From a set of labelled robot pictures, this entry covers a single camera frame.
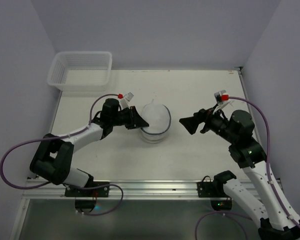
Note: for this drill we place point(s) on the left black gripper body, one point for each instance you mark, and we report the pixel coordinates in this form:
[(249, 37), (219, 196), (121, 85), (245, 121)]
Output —
[(132, 117)]

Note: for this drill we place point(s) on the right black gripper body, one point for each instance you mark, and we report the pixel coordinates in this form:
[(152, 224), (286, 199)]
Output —
[(203, 122)]

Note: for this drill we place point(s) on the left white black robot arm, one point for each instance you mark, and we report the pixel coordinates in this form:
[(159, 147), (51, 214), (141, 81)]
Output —
[(53, 157)]

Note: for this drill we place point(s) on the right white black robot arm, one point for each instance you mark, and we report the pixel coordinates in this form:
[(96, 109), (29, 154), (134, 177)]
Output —
[(271, 212)]

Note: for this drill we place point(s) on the white plastic mesh basket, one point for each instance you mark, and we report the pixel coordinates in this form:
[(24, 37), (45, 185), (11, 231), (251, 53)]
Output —
[(80, 71)]

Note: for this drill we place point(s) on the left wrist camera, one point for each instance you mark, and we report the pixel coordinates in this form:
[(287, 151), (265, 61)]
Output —
[(124, 99)]

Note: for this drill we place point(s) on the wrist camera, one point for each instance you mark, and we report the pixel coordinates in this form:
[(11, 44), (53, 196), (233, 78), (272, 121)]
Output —
[(124, 99), (221, 97)]

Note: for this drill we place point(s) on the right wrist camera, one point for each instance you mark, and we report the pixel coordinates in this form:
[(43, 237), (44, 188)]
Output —
[(221, 97)]

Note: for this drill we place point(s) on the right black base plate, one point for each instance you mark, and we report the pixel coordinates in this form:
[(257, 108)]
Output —
[(208, 188)]

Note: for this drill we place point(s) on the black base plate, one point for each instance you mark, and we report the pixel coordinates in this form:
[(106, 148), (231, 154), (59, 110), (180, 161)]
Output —
[(100, 189), (208, 188)]

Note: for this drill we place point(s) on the aluminium mounting rail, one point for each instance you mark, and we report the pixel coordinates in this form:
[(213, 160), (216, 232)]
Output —
[(132, 190)]

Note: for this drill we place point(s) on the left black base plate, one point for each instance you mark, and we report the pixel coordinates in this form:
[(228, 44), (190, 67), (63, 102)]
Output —
[(100, 189)]

